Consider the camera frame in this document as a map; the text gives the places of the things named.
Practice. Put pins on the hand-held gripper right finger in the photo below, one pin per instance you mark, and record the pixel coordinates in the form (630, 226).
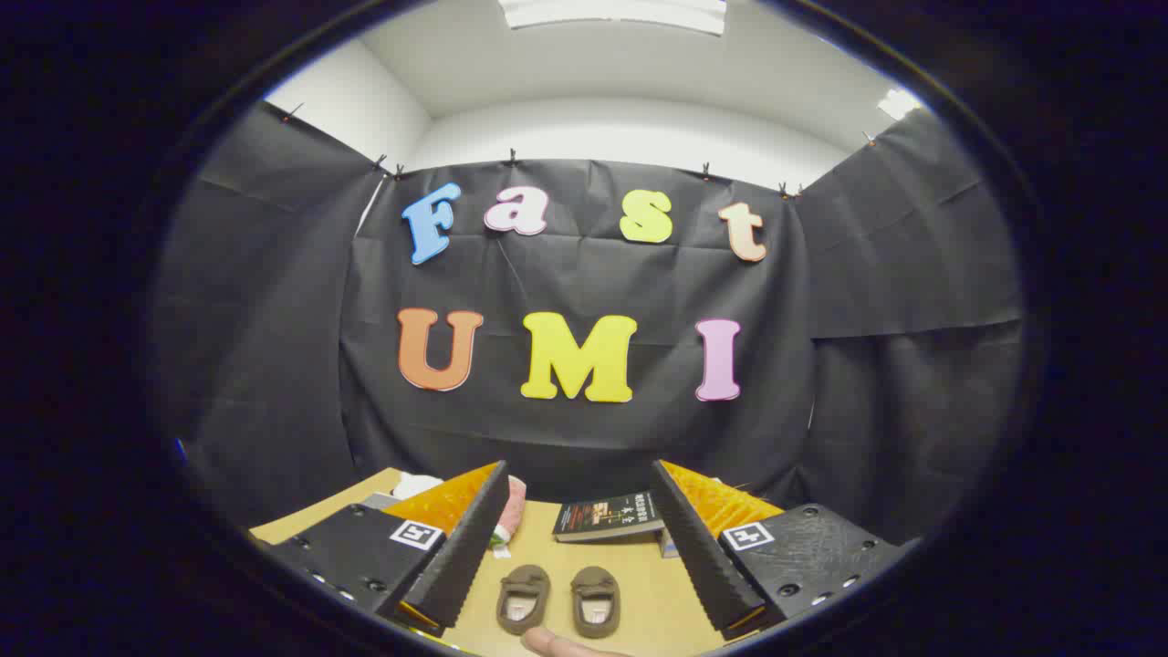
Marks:
(698, 557)

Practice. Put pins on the brown fuzzy shoe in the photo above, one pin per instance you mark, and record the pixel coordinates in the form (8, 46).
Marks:
(596, 600)
(523, 598)

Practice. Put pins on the small ceiling light panel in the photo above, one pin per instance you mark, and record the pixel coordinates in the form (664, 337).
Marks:
(899, 103)

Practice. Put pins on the watermelon slice plush toy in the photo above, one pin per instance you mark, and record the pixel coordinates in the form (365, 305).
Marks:
(513, 511)

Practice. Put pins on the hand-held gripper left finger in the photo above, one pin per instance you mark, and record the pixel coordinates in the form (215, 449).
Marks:
(461, 557)

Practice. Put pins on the black backdrop cloth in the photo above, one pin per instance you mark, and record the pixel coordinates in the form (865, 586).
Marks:
(584, 274)

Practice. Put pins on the white plush toy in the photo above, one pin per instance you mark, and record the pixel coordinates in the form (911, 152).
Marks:
(415, 485)

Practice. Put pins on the blue cover book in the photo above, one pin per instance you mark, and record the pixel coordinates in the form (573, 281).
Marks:
(669, 545)

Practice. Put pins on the large ceiling light panel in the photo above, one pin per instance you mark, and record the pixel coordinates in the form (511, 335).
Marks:
(611, 11)

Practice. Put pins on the black cover book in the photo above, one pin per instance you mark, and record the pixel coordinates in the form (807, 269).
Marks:
(610, 516)

